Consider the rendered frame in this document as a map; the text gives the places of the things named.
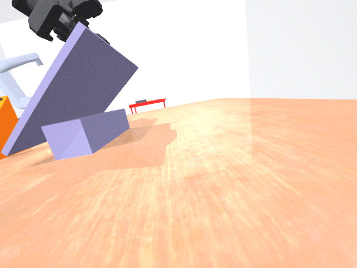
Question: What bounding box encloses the lavender switch panel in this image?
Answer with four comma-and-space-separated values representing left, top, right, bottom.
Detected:
1, 22, 139, 160

